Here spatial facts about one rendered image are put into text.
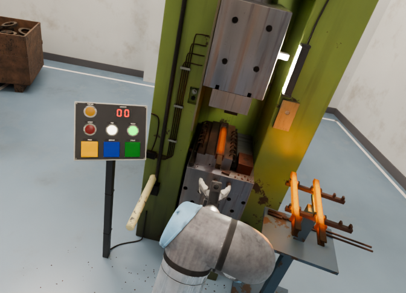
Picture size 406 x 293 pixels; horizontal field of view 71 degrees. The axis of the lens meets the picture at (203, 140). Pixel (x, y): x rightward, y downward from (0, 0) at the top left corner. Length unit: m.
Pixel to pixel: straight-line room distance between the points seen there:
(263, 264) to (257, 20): 0.98
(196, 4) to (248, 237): 1.12
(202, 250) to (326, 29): 1.18
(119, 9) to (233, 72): 3.87
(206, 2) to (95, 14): 3.85
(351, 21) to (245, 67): 0.52
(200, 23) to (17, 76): 3.21
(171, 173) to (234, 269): 1.28
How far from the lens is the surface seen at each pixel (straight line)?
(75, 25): 5.33
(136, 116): 1.46
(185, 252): 0.64
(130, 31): 5.10
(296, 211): 1.41
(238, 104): 1.41
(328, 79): 1.57
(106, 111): 1.45
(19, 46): 4.19
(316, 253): 1.69
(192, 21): 1.48
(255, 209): 1.98
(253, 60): 1.35
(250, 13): 1.32
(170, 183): 1.92
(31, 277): 2.24
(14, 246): 2.42
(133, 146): 1.46
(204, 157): 1.58
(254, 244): 0.64
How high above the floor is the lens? 1.84
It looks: 31 degrees down
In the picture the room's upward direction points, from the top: 14 degrees clockwise
